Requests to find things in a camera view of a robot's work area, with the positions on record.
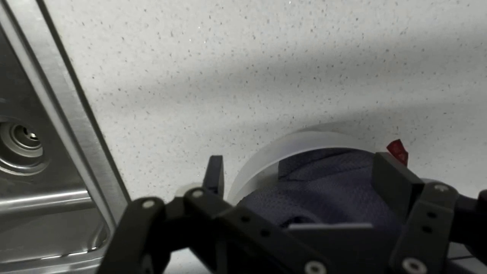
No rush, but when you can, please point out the stainless steel double sink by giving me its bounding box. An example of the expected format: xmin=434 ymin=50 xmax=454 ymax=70
xmin=0 ymin=0 xmax=132 ymax=274

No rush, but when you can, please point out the dark blue towel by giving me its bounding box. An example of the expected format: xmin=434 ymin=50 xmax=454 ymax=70
xmin=236 ymin=139 xmax=411 ymax=247

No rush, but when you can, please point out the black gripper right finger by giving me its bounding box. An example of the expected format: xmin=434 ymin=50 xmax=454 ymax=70
xmin=371 ymin=151 xmax=487 ymax=274

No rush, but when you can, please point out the round sink drain strainer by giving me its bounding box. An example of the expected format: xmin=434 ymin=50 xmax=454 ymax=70
xmin=0 ymin=116 xmax=52 ymax=178

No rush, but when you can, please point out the clear plastic bowl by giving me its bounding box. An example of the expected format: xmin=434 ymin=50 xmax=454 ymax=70
xmin=227 ymin=130 xmax=387 ymax=206

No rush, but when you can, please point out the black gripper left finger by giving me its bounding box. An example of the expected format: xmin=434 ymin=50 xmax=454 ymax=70
xmin=96 ymin=154 xmax=326 ymax=274

